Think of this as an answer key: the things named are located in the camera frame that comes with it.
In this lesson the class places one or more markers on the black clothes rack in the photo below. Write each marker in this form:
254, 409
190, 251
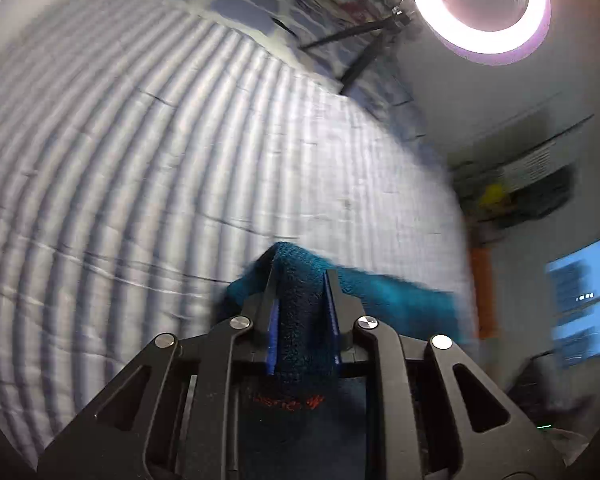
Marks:
480, 165

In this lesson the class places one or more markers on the grey striped bed sheet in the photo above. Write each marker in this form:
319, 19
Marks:
180, 160

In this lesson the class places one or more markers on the yellow box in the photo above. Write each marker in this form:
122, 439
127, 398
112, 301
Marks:
495, 197

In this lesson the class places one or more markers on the teal plaid fleece jacket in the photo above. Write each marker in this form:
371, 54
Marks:
300, 320

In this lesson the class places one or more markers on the dark hanging garment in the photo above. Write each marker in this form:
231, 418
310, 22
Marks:
555, 195

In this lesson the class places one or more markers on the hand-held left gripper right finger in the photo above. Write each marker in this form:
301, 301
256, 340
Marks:
332, 330

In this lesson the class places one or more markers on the black tripod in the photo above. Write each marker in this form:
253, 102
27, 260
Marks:
350, 80

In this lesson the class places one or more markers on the orange stool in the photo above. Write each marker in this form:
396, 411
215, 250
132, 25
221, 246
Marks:
482, 290

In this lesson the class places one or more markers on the blue checkered bed sheet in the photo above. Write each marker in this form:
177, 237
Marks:
240, 5

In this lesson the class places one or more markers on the striped white towel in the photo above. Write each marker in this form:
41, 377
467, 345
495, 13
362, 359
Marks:
530, 165

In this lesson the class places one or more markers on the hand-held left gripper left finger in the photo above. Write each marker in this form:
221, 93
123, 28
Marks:
272, 340

